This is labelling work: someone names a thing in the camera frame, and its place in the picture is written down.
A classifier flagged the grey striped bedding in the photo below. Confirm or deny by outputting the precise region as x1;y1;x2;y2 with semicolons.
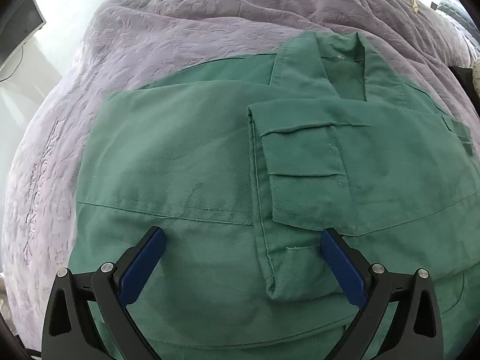
435;0;479;59

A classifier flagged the lavender embossed bed blanket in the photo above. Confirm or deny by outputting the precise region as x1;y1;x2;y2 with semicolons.
1;0;479;349

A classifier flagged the black wall monitor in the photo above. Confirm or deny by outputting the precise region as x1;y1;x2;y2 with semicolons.
0;0;46;68

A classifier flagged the green work jacket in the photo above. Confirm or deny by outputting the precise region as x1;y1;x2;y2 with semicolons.
69;33;479;359

